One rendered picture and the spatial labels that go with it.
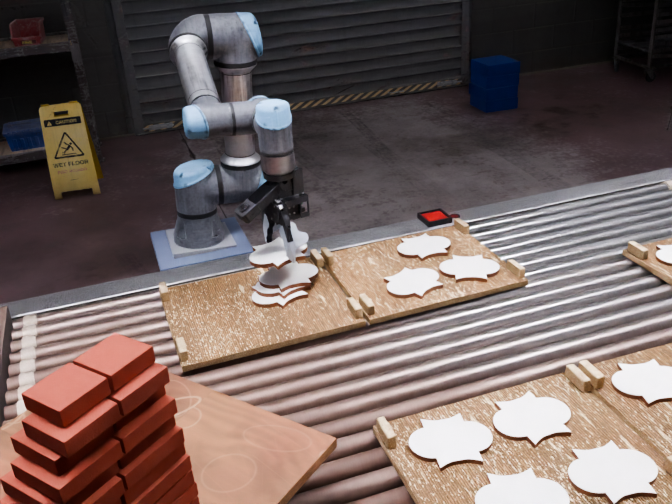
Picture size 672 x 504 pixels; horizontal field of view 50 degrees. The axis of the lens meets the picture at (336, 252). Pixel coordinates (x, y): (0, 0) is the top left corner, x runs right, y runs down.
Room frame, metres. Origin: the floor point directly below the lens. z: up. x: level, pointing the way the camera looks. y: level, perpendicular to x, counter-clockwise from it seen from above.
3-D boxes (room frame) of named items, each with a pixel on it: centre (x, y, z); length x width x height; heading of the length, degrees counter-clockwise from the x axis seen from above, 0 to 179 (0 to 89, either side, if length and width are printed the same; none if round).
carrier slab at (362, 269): (1.60, -0.20, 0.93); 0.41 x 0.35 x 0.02; 109
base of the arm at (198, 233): (1.98, 0.40, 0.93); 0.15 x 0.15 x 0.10
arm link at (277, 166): (1.54, 0.12, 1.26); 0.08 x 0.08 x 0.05
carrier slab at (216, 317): (1.47, 0.19, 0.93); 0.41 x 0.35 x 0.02; 108
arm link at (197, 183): (1.98, 0.39, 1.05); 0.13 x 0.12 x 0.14; 106
